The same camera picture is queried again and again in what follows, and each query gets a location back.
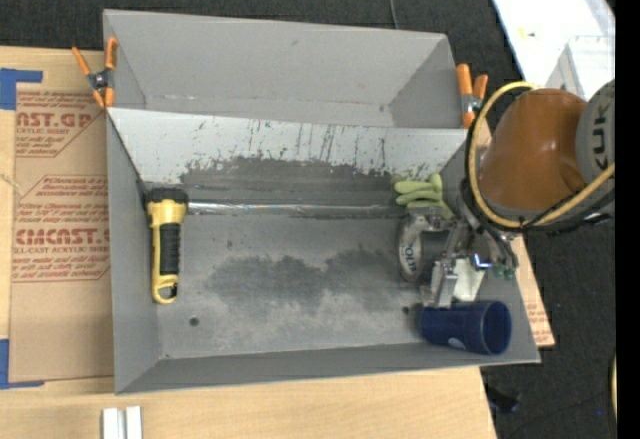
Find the yellow and black flashlight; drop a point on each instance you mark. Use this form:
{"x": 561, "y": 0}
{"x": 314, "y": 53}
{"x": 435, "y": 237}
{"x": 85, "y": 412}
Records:
{"x": 169, "y": 237}

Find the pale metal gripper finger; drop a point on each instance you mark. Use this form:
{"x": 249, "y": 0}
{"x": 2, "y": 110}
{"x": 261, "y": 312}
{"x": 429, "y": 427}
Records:
{"x": 450, "y": 288}
{"x": 436, "y": 283}

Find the silver can with blue print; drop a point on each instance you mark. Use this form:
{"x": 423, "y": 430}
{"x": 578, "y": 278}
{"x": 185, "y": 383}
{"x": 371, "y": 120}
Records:
{"x": 412, "y": 252}

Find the light green glove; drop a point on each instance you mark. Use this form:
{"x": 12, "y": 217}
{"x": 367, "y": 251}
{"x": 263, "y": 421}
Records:
{"x": 420, "y": 194}

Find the brown cardboard board, red print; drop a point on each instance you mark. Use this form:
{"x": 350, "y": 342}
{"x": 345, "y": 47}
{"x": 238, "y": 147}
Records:
{"x": 60, "y": 327}

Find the grey metal bin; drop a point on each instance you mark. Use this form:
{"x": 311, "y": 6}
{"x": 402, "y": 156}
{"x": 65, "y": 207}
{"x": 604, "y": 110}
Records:
{"x": 280, "y": 267}

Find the dark blue cup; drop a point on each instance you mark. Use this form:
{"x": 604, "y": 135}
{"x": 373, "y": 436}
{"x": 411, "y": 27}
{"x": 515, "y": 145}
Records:
{"x": 460, "y": 327}

